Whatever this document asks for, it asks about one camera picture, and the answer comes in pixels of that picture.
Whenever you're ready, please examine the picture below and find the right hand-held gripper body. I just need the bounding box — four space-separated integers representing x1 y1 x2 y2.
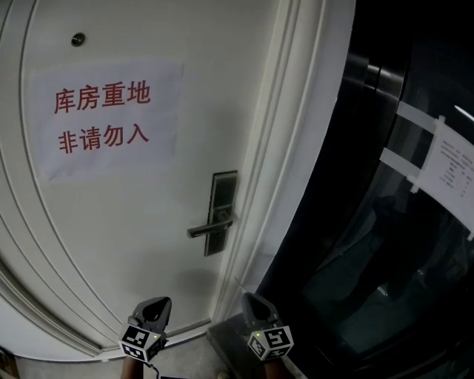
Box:
244 324 294 362

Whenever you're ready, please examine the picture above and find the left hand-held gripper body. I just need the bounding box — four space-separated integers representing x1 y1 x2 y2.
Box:
118 316 167 363

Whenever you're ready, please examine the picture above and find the white door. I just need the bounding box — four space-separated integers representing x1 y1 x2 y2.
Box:
0 0 293 356

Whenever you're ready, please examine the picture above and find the dark metal door lock plate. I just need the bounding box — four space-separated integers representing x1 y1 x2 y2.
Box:
204 170 238 257

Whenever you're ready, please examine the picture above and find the person's left forearm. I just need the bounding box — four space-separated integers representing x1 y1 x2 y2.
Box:
121 355 149 379

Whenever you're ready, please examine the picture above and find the person's right forearm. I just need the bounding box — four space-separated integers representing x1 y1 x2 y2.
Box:
255 355 287 379

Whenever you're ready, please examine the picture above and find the black framed glass door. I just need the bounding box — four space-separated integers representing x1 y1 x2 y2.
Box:
255 0 474 379

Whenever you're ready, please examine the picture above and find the paper sign with red lettering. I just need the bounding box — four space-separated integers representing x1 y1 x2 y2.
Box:
33 61 185 182

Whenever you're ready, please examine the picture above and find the taped white paper notice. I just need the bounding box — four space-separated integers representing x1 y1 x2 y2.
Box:
379 101 474 240

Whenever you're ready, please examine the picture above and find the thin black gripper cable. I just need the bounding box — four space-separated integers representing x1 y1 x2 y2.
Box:
142 360 164 379

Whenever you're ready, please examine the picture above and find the metal door lever handle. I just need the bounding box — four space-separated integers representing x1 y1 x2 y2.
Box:
187 218 235 239

